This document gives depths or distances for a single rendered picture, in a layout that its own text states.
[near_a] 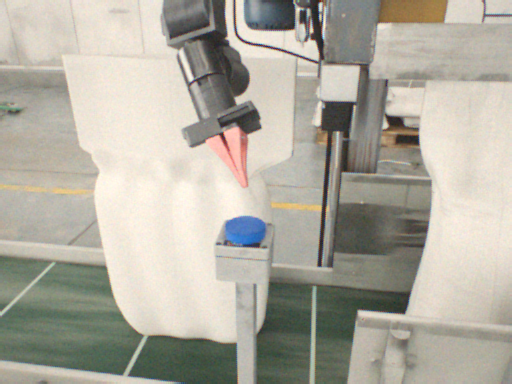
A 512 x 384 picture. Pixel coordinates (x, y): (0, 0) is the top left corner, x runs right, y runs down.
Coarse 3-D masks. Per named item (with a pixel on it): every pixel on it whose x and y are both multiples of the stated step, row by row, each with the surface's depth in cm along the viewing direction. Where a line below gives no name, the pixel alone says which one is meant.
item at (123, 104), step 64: (64, 64) 85; (128, 64) 80; (256, 64) 79; (128, 128) 87; (128, 192) 86; (192, 192) 83; (256, 192) 86; (128, 256) 92; (192, 256) 89; (128, 320) 100; (192, 320) 97
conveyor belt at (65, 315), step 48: (0, 288) 120; (48, 288) 120; (96, 288) 120; (288, 288) 120; (336, 288) 120; (0, 336) 103; (48, 336) 103; (96, 336) 103; (144, 336) 103; (288, 336) 103; (336, 336) 103
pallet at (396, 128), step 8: (392, 120) 379; (400, 120) 379; (392, 128) 355; (400, 128) 355; (408, 128) 355; (416, 128) 355; (320, 136) 357; (384, 136) 349; (392, 136) 348; (400, 136) 380; (408, 136) 379; (416, 136) 378; (384, 144) 352; (392, 144) 351; (400, 144) 353; (408, 144) 353; (416, 144) 353
